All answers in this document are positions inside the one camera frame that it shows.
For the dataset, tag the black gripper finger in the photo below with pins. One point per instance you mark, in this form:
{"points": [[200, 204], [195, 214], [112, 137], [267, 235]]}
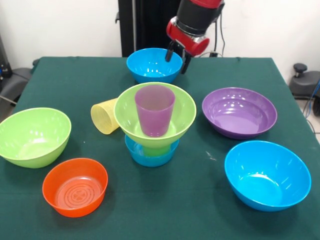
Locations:
{"points": [[185, 65], [170, 53]]}

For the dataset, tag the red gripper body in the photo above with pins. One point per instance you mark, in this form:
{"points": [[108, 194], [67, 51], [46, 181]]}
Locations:
{"points": [[185, 41]]}

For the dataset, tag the purple plastic cup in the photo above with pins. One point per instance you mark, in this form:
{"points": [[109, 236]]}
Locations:
{"points": [[153, 117]]}

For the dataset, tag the purple plastic bowl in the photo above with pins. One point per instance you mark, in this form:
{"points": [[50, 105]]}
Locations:
{"points": [[237, 120]]}

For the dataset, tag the green plastic bowl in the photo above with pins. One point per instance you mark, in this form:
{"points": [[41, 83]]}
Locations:
{"points": [[32, 147], [125, 117]]}

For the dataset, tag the green plastic cup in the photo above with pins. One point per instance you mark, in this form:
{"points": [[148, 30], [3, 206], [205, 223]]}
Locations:
{"points": [[155, 151]]}

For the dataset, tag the yellow plastic cup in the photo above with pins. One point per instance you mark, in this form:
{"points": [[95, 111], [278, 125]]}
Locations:
{"points": [[103, 118]]}

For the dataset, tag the small blue plastic bowl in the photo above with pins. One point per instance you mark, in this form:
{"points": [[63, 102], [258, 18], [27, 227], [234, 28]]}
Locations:
{"points": [[150, 161]]}

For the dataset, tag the small orange plastic bowl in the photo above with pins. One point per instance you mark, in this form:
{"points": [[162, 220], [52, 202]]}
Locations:
{"points": [[75, 205]]}

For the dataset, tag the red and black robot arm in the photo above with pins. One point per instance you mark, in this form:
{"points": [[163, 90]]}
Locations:
{"points": [[197, 15]]}

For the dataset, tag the grey base with black knob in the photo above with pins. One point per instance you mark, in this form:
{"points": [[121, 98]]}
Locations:
{"points": [[307, 85]]}

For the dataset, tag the dark green tablecloth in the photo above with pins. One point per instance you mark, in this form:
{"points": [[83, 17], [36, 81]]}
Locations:
{"points": [[175, 220]]}

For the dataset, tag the grey wheeled base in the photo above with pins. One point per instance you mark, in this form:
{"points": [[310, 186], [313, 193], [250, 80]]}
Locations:
{"points": [[15, 85]]}

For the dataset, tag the black equipment casing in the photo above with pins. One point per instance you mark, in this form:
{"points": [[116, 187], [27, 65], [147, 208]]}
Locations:
{"points": [[3, 70]]}

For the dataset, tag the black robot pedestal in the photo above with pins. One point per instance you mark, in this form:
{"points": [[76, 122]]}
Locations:
{"points": [[150, 25]]}

